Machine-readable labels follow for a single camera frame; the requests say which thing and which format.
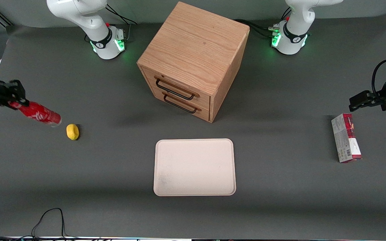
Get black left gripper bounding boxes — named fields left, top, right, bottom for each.
left=349, top=74, right=386, bottom=112

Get red coke bottle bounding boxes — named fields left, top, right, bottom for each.
left=9, top=100, right=62, bottom=128

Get white rectangular tray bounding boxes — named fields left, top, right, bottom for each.
left=153, top=139, right=237, bottom=196

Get white and red carton box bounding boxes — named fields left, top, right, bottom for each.
left=331, top=113, right=363, bottom=163

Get yellow lemon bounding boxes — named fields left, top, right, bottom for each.
left=66, top=124, right=79, bottom=141

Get wooden drawer front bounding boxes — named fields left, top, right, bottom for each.
left=142, top=66, right=211, bottom=110
left=148, top=84, right=211, bottom=123

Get wooden drawer cabinet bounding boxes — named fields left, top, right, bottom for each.
left=137, top=1, right=250, bottom=123

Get dark metal frame rail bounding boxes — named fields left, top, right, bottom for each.
left=0, top=5, right=13, bottom=27

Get thin black looped cable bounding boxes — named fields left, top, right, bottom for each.
left=0, top=208, right=79, bottom=241

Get black cables at left arm base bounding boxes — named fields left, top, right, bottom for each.
left=235, top=7, right=289, bottom=38

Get black cables at arm base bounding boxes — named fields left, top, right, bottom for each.
left=235, top=7, right=289, bottom=38
left=105, top=4, right=137, bottom=42

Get black cables at right arm base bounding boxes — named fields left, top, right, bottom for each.
left=105, top=4, right=137, bottom=42

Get black wire drawer handle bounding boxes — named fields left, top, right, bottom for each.
left=164, top=94, right=202, bottom=114
left=155, top=76, right=200, bottom=101

